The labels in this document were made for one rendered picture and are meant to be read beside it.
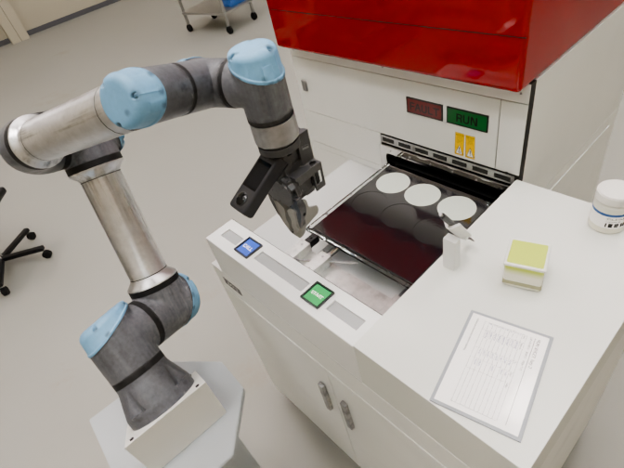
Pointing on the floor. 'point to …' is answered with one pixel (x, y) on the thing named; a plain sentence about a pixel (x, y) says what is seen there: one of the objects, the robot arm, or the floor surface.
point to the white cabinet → (306, 368)
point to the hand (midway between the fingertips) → (295, 234)
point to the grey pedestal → (113, 432)
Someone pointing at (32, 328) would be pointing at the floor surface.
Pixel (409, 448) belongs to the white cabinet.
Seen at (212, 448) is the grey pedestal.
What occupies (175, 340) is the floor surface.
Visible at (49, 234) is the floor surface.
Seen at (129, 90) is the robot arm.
